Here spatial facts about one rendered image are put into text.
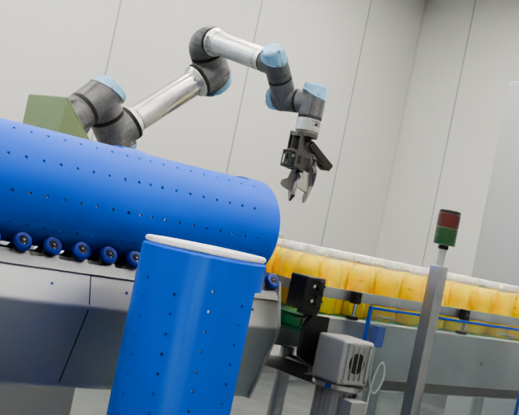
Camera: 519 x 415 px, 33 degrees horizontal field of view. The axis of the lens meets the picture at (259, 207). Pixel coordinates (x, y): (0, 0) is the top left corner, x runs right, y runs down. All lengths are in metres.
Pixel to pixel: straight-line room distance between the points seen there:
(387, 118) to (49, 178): 5.71
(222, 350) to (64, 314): 0.42
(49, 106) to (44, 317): 0.81
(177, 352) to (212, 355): 0.08
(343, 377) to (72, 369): 0.70
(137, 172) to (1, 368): 0.56
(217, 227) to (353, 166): 5.02
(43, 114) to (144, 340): 1.02
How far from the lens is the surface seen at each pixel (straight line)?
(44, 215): 2.06
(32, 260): 2.08
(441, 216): 2.54
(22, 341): 2.12
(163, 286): 1.88
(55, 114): 2.66
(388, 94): 7.55
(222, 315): 1.88
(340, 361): 2.36
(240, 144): 6.34
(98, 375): 2.26
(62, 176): 2.06
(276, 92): 2.73
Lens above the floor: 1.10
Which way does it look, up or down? 1 degrees up
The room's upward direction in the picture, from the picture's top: 12 degrees clockwise
